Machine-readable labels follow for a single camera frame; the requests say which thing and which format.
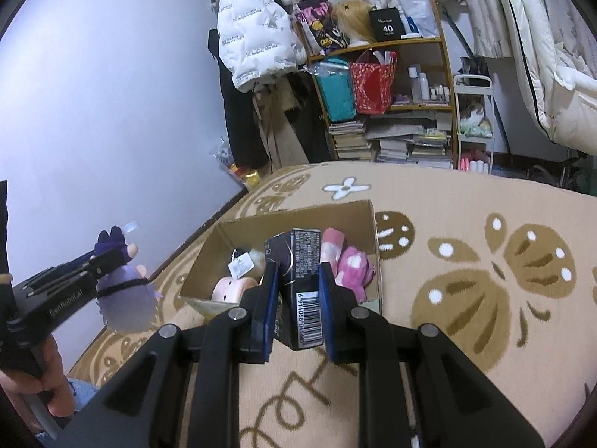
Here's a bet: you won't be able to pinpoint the white plastic bag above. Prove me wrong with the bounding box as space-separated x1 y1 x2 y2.
394 0 441 38

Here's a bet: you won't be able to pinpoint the purple plush doll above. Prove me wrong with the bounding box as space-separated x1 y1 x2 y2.
93 226 162 332

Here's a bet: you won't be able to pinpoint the beige patterned rug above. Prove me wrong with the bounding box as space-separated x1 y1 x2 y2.
60 161 597 448

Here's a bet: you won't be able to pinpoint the person's left hand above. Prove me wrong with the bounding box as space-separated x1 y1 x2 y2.
0 333 78 435

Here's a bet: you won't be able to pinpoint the person's jeans leg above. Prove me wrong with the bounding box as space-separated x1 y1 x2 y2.
37 376 101 448

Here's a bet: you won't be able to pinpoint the red patterned bag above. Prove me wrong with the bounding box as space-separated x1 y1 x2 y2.
350 49 399 115

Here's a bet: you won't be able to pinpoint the black box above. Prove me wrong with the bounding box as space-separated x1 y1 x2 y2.
368 7 404 40

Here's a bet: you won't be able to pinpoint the wooden shelf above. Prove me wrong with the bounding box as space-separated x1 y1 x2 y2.
303 0 455 171

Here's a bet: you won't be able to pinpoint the black tissue pack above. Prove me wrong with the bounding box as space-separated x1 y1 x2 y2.
263 228 327 351

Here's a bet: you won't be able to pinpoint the pale pink plush toy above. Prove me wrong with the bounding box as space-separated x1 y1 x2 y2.
211 276 257 304

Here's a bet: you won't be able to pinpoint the clear plastic pouch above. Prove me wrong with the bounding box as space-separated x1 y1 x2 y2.
305 60 350 78

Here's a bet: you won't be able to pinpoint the pink bear plush toy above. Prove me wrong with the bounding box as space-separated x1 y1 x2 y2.
336 245 376 304

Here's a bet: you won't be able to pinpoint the cardboard box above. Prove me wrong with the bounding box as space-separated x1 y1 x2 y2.
179 199 384 320

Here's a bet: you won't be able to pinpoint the white trolley cart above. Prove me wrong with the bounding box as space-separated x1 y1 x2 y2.
452 74 494 175

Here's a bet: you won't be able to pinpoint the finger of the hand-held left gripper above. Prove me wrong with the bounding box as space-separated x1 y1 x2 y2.
56 248 101 274
25 245 128 297

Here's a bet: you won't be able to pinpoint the dark hanging garment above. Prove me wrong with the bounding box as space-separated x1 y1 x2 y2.
284 72 332 164

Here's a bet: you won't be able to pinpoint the pink plastic packet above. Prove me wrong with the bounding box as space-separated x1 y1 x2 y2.
319 228 346 267

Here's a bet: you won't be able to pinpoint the white puffer jacket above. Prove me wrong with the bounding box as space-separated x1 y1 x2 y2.
217 0 309 93

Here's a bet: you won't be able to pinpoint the blonde wig on mannequin head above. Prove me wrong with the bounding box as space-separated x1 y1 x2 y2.
331 0 378 48

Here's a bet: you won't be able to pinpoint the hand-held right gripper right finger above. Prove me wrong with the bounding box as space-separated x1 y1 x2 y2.
318 261 546 448

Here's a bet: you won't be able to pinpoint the green and white packets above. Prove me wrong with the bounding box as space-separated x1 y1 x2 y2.
459 103 493 138

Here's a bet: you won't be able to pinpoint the beige hanging trousers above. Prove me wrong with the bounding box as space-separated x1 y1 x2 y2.
252 88 304 171

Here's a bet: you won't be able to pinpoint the pale floral curtain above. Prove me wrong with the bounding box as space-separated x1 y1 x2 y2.
266 0 518 59

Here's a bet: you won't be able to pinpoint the teal bag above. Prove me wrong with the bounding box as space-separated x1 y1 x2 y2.
313 56 357 122

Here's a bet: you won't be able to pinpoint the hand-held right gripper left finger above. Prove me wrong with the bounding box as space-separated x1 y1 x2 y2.
44 261 281 448

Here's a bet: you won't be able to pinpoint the pile of colourful packets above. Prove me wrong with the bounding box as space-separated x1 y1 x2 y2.
212 137 264 187

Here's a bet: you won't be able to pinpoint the stack of books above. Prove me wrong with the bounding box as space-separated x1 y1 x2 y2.
326 116 454 169

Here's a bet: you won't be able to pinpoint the black hanging coat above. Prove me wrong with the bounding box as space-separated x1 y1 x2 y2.
207 28 271 171

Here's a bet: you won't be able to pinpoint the white duvet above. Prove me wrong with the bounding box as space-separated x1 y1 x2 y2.
494 0 597 157

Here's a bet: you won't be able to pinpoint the pink and black printed bag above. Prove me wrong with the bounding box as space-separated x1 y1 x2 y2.
294 0 348 54

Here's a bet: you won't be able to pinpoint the dark metal stand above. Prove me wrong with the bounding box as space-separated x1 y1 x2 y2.
527 147 597 194

